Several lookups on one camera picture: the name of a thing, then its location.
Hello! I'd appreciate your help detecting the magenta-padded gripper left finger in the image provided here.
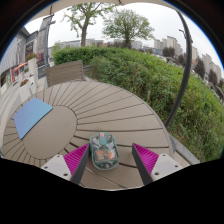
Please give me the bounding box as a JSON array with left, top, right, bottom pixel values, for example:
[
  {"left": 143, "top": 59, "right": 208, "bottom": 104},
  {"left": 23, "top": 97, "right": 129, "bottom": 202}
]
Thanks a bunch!
[{"left": 41, "top": 143, "right": 92, "bottom": 186}]

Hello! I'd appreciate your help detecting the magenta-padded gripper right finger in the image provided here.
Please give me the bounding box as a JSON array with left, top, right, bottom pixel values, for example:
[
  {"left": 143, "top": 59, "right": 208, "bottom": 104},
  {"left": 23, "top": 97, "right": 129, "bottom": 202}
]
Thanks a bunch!
[{"left": 131, "top": 143, "right": 184, "bottom": 186}]

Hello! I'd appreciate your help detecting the blue mouse pad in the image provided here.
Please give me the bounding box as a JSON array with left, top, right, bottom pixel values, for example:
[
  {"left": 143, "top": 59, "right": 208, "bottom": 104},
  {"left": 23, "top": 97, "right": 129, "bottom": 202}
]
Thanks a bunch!
[{"left": 13, "top": 97, "right": 54, "bottom": 140}]

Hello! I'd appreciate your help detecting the white planter with flowers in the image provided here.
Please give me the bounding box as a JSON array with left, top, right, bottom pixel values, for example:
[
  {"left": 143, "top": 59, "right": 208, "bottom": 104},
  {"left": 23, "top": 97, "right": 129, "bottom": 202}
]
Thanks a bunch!
[
  {"left": 25, "top": 53, "right": 38, "bottom": 79},
  {"left": 19, "top": 78, "right": 33, "bottom": 103},
  {"left": 29, "top": 74, "right": 38, "bottom": 95}
]

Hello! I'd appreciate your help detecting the black curved parasol pole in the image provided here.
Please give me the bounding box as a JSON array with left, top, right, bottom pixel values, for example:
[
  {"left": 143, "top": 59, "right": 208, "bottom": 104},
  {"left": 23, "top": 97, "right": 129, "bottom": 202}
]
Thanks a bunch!
[{"left": 164, "top": 11, "right": 194, "bottom": 128}]

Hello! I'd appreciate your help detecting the brown slatted chair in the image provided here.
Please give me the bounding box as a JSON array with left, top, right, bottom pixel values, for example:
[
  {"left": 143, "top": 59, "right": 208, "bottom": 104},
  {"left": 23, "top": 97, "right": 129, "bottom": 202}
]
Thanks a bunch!
[{"left": 45, "top": 59, "right": 86, "bottom": 88}]

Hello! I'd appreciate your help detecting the group of apartment buildings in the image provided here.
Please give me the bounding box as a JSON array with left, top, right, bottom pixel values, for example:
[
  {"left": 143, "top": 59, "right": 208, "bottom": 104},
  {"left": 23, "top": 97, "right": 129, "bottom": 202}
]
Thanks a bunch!
[{"left": 131, "top": 34, "right": 224, "bottom": 84}]

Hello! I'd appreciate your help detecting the grey shopfront building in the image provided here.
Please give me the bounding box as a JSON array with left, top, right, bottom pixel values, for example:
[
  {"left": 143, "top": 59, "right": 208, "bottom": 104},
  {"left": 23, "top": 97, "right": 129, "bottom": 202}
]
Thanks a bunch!
[{"left": 0, "top": 26, "right": 39, "bottom": 88}]

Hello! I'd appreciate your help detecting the tall grey pillar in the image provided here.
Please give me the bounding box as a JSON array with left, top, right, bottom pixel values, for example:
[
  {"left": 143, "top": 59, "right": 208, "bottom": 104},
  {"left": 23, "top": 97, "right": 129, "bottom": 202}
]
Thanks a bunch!
[{"left": 35, "top": 16, "right": 51, "bottom": 64}]

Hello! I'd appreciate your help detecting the thin-trunk tree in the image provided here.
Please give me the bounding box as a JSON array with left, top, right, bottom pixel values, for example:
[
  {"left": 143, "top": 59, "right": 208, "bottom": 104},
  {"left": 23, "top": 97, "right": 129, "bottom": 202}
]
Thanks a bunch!
[{"left": 63, "top": 2, "right": 116, "bottom": 48}]

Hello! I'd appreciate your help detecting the bushy round tree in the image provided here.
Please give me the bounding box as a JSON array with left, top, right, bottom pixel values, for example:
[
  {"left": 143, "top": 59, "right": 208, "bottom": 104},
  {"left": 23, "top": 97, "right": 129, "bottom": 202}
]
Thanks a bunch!
[{"left": 101, "top": 9, "right": 155, "bottom": 49}]

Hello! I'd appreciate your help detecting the beige parasol canopy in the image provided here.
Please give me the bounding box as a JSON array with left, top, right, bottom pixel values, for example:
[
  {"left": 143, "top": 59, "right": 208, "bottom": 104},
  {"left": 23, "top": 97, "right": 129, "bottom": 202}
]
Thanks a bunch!
[{"left": 29, "top": 0, "right": 183, "bottom": 24}]

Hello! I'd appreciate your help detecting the grey lamp post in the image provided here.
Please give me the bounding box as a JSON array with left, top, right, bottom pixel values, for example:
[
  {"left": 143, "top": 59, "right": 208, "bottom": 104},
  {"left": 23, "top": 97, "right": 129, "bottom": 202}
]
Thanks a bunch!
[{"left": 42, "top": 14, "right": 56, "bottom": 69}]

